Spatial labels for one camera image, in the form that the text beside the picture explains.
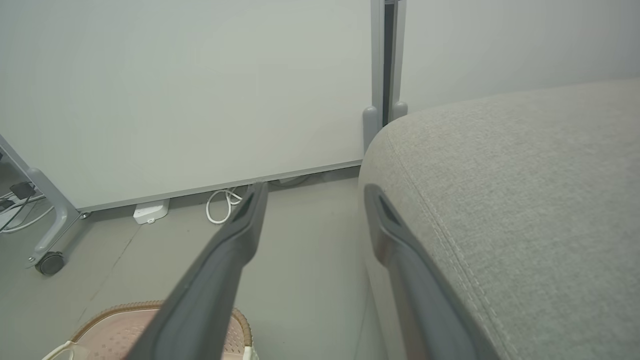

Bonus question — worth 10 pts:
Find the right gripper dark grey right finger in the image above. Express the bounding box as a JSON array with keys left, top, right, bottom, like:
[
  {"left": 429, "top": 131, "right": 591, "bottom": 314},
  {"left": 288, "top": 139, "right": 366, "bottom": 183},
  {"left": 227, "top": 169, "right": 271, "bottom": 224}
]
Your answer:
[{"left": 363, "top": 183, "right": 501, "bottom": 360}]

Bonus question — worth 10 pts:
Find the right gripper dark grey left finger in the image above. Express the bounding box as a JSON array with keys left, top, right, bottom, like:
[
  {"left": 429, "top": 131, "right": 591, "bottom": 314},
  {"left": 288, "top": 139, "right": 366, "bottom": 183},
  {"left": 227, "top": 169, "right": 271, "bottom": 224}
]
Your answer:
[{"left": 125, "top": 181, "right": 269, "bottom": 360}]

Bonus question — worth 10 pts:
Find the white perforated basket brown rim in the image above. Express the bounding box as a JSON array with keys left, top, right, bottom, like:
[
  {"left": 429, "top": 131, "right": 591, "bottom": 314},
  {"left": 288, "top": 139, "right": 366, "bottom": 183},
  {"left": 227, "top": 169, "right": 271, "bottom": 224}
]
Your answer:
[{"left": 41, "top": 300, "right": 259, "bottom": 360}]

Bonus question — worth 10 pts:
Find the grey fabric sofa seat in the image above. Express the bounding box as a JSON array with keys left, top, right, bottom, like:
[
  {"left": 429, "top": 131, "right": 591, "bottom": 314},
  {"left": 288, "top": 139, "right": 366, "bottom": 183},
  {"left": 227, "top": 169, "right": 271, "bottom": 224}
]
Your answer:
[{"left": 357, "top": 77, "right": 640, "bottom": 360}]

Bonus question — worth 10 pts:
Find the white power adapter box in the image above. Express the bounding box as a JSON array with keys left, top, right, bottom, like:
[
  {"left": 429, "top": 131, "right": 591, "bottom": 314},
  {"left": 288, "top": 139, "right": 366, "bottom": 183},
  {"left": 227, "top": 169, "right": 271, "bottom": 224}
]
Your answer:
[{"left": 132, "top": 198, "right": 171, "bottom": 225}]

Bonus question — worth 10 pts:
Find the black caster wheel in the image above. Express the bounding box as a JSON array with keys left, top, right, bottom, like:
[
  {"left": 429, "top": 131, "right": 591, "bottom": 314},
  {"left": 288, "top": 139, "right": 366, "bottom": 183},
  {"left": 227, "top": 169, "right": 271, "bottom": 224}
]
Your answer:
[{"left": 34, "top": 251, "right": 66, "bottom": 277}]

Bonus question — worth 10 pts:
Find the grey partition leg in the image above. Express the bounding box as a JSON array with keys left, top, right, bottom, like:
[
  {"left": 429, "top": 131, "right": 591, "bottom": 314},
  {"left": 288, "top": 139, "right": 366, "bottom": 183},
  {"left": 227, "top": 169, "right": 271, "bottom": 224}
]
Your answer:
[{"left": 0, "top": 135, "right": 85, "bottom": 268}]

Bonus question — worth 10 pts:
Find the large white partition panel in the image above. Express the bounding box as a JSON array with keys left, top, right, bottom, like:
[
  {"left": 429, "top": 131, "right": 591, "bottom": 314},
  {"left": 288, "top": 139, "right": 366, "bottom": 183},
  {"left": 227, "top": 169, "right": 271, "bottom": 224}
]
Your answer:
[{"left": 0, "top": 0, "right": 374, "bottom": 213}]

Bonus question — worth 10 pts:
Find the white coiled cable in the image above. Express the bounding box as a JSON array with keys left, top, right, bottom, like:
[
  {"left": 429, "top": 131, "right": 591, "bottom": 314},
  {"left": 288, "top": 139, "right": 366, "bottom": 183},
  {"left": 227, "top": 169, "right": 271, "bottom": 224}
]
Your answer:
[{"left": 205, "top": 187, "right": 247, "bottom": 225}]

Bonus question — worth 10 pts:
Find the black plug with cables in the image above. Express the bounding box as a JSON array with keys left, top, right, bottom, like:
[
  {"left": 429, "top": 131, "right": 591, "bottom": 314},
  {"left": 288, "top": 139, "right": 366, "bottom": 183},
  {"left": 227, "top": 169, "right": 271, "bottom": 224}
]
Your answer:
[{"left": 0, "top": 181, "right": 55, "bottom": 235}]

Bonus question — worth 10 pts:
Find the grey partition post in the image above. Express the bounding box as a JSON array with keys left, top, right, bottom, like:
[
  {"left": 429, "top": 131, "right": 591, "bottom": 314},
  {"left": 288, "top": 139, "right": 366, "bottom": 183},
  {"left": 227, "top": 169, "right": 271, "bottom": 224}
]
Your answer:
[
  {"left": 362, "top": 0, "right": 386, "bottom": 153},
  {"left": 391, "top": 0, "right": 409, "bottom": 122}
]

